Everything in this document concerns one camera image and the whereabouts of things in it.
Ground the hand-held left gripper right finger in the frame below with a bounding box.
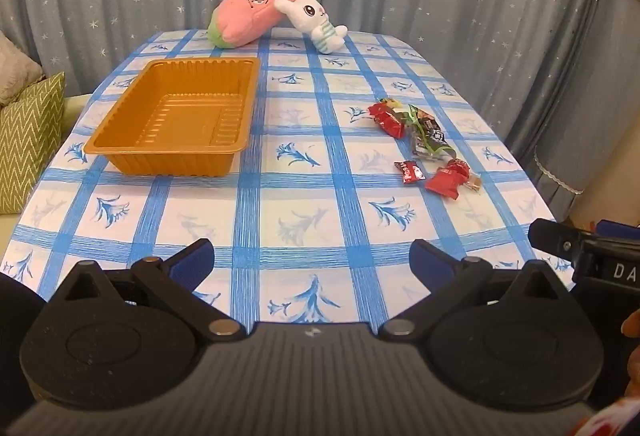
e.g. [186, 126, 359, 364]
[378, 240, 573, 342]

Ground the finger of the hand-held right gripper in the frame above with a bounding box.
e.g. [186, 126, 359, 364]
[529, 218, 593, 267]
[595, 220, 640, 244]

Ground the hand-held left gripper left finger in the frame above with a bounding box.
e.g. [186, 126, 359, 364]
[47, 238, 246, 343]

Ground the small red candy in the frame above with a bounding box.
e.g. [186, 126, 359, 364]
[393, 160, 427, 185]

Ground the white candy bag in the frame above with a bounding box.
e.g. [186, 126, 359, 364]
[406, 104, 456, 163]

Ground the orange plastic tray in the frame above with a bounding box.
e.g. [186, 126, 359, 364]
[84, 57, 262, 177]

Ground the red printed snack packet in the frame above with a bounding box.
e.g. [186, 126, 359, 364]
[368, 102, 407, 137]

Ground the person's right hand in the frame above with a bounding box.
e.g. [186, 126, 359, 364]
[621, 316, 640, 399]

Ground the blue checked tablecloth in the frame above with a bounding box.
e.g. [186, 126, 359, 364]
[0, 28, 573, 332]

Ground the red and white clothing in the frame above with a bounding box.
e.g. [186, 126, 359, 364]
[575, 396, 640, 436]

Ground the light green sofa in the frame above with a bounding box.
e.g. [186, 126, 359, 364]
[0, 93, 93, 267]

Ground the green zigzag pillow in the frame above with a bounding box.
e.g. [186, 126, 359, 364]
[0, 72, 67, 215]

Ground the pink plush toy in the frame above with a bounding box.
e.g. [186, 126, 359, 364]
[209, 0, 301, 50]

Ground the beige pillow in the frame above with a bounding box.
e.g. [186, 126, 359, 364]
[0, 30, 43, 106]

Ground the white bunny plush toy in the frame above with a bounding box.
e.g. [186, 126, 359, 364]
[273, 0, 349, 55]

